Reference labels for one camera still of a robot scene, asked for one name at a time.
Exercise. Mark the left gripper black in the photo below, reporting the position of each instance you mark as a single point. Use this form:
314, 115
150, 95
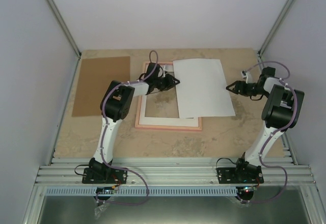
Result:
169, 84

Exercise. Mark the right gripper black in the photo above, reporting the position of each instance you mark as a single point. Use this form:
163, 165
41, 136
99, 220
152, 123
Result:
239, 84

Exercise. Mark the photo print red black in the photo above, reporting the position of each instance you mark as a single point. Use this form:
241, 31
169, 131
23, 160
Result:
202, 89

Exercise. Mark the pink picture frame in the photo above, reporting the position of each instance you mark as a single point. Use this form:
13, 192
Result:
163, 123

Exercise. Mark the white mat board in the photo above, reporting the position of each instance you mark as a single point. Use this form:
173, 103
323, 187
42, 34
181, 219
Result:
159, 111

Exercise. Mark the brown backing board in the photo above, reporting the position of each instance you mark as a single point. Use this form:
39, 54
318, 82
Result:
95, 76

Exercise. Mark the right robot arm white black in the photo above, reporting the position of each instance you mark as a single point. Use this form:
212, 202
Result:
280, 113

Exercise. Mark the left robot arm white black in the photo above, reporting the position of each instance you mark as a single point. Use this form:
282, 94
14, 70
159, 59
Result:
115, 107

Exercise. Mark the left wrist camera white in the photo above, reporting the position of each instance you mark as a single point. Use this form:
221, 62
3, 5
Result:
167, 69

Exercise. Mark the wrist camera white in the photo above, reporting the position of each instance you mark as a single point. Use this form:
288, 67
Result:
247, 76
167, 69

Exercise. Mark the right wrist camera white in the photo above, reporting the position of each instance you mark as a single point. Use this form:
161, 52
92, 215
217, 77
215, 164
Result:
247, 76

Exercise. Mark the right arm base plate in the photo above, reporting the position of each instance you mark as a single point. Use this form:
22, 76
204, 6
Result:
230, 175

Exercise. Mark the aluminium rail base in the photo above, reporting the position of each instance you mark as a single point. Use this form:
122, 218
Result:
184, 171

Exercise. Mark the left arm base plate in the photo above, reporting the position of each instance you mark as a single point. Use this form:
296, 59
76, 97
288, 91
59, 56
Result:
111, 176

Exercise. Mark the right aluminium corner post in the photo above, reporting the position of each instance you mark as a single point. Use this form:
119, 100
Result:
276, 26

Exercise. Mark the aluminium corner post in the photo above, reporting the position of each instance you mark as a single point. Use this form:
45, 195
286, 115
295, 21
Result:
56, 12
276, 26

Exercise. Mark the blue slotted cable duct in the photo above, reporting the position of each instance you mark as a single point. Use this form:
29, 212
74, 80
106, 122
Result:
138, 191

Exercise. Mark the left aluminium corner post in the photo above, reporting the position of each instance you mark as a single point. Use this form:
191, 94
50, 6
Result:
56, 12

